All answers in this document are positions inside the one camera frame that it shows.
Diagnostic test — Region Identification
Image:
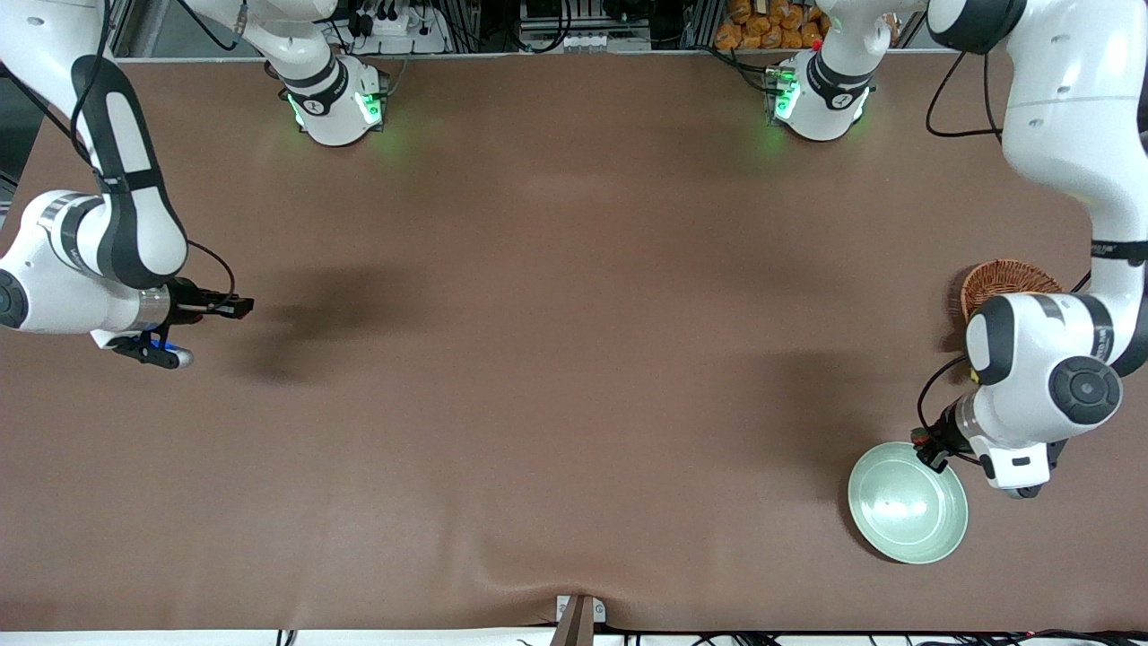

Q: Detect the pale green round plate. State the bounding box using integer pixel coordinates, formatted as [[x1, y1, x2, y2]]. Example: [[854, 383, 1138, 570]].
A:
[[848, 441, 970, 565]]

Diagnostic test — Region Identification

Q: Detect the brown wicker basket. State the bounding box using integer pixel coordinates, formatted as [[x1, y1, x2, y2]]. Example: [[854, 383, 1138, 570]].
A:
[[960, 259, 1064, 324]]

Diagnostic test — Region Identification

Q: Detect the white power strip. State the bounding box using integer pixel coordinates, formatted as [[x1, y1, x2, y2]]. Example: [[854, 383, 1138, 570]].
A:
[[345, 0, 449, 41]]

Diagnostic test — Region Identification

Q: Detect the large table cover mat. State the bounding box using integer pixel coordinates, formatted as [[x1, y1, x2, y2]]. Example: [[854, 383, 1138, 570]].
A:
[[0, 56, 1148, 633]]

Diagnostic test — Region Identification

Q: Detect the pile of golden bread rolls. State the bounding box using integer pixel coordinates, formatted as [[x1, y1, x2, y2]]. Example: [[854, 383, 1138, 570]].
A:
[[715, 0, 826, 50]]

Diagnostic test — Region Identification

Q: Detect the white connector strip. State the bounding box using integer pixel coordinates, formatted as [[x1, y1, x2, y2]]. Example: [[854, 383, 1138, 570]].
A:
[[520, 25, 652, 53]]

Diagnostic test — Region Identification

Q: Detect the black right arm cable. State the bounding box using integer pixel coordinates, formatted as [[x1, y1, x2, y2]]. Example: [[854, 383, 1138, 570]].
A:
[[67, 0, 239, 301]]

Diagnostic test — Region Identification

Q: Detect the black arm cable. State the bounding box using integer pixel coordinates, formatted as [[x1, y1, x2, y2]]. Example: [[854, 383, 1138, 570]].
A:
[[67, 0, 239, 301], [917, 49, 1004, 454]]

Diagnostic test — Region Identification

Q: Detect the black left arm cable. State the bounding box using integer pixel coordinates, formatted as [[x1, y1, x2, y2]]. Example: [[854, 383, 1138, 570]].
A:
[[917, 49, 1004, 454]]

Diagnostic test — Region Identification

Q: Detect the metal table clamp bracket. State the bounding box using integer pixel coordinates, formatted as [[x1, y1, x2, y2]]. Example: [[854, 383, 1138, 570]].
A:
[[555, 594, 606, 646]]

